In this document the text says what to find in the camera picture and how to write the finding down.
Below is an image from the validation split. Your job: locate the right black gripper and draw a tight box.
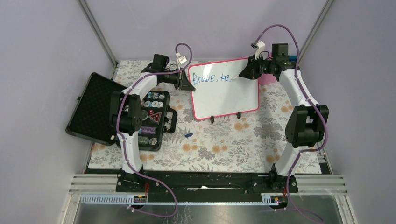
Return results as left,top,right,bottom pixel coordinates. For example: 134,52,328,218
240,54,276,80

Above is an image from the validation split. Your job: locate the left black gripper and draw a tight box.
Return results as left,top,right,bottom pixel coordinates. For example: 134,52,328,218
162,68,195,91

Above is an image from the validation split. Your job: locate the pink framed whiteboard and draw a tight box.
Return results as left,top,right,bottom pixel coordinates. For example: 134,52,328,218
188,58,260,120

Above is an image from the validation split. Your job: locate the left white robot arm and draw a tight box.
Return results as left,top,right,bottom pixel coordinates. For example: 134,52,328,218
109,53,195,192

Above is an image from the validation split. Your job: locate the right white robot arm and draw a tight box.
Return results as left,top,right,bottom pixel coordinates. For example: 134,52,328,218
239,41,329,192

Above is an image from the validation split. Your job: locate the pink eraser block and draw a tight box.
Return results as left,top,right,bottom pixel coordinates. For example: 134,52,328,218
258,74,277,86

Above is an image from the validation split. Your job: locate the floral table mat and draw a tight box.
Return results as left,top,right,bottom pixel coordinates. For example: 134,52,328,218
90,60,322,174

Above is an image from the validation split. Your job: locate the open black case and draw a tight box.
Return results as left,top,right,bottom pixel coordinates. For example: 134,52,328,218
65,73,177,151

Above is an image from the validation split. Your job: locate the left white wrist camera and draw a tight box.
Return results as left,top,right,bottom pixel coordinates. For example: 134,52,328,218
176,52,188,68

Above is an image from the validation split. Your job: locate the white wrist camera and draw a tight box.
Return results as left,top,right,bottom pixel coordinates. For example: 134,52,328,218
251,40,266,60
176,52,188,68

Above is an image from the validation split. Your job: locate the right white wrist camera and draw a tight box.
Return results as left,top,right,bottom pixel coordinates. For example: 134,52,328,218
251,40,266,60

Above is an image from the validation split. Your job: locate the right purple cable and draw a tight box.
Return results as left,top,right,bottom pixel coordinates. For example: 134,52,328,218
255,24,330,223

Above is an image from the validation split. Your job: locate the purple cable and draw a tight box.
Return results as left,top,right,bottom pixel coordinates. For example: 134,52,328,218
255,24,330,223
115,43,194,218

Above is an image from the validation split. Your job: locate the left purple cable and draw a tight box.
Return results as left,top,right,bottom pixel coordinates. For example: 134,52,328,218
115,43,194,218

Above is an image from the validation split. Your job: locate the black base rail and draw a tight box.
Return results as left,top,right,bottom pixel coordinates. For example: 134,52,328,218
116,170,298,203

